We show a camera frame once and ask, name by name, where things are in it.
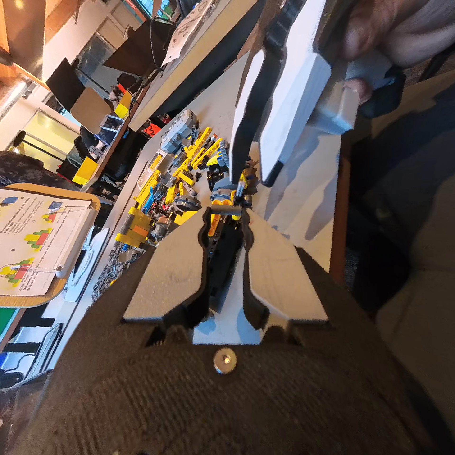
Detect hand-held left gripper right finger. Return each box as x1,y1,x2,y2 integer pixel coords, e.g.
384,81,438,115
242,208,329,336

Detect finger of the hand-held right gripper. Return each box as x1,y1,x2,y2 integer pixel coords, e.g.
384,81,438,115
258,0,333,188
230,46,286,187

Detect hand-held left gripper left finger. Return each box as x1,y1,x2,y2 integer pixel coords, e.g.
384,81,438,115
123,207,214,329

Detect yellow black brick vehicle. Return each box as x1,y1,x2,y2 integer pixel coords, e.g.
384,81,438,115
115,192,247,303

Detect yellow gear brick subassembly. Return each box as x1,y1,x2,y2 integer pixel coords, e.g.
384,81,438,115
210,158,258,201

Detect small yellow grey axle assembly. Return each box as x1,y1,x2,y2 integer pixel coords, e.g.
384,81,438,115
211,181,254,214

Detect grey desk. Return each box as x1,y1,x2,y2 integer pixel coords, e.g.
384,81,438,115
50,46,352,345

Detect person's right hand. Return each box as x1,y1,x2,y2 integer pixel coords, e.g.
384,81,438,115
341,0,455,105

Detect pile of yellow beam bricks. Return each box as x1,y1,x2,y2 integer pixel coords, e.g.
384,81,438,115
133,126,232,217

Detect pile of dark grey bricks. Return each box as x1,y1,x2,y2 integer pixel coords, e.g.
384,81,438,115
91,245,150,303

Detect grey brick battery hub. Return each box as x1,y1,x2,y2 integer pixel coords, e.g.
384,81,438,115
161,109,199,154

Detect blue brick separator tool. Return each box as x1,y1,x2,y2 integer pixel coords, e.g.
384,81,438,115
147,185,165,211

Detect sticker sheet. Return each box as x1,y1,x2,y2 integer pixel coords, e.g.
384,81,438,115
137,149,168,189

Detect printed paper sheet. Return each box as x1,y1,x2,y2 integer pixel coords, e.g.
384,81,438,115
162,0,218,67

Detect yellow plastic bin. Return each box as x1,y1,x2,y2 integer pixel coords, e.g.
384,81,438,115
114,89,134,119
73,156,99,186

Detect dark brown table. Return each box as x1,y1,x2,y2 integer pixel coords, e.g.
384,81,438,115
103,18,178,79

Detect wooden board sign stand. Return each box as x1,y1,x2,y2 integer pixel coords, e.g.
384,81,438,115
0,183,111,308

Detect clear blue storage rack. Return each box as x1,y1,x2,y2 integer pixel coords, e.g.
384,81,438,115
95,114,125,143

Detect tan chair backrest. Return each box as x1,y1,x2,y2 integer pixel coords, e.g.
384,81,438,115
70,87,113,135

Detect green plastic bin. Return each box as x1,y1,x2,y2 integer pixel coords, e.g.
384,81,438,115
0,307,18,338

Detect black panel board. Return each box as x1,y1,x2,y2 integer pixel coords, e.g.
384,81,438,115
45,57,86,108

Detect black lamp on pole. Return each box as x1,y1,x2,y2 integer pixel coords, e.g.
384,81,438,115
12,130,78,158

